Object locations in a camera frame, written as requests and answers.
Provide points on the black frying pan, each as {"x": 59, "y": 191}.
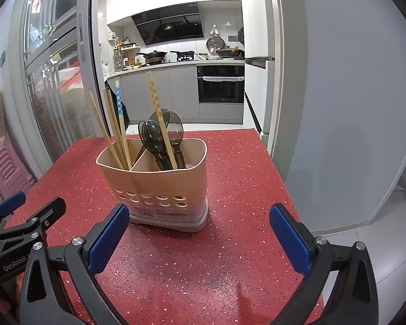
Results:
{"x": 184, "y": 53}

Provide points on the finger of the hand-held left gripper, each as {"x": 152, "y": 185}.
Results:
{"x": 12, "y": 201}
{"x": 50, "y": 208}

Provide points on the spice rack with bottles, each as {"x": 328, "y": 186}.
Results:
{"x": 128, "y": 57}

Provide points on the round metal strainer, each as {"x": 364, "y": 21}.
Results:
{"x": 215, "y": 44}

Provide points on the yellow patterned golden chopstick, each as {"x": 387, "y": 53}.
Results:
{"x": 154, "y": 98}

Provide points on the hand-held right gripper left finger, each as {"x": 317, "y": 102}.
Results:
{"x": 110, "y": 237}

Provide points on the glass sliding door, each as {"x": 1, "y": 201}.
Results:
{"x": 47, "y": 91}

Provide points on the beige plastic cutlery holder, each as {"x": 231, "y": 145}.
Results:
{"x": 169, "y": 182}

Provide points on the dark wok with food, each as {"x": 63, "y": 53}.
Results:
{"x": 228, "y": 53}

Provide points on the blue patterned golden chopstick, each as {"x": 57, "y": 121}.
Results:
{"x": 119, "y": 101}

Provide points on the black wok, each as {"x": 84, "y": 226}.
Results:
{"x": 154, "y": 54}

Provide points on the black built-in oven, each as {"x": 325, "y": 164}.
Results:
{"x": 220, "y": 88}

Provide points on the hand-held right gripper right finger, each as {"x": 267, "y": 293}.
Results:
{"x": 289, "y": 237}

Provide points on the black range hood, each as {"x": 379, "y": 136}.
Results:
{"x": 169, "y": 27}

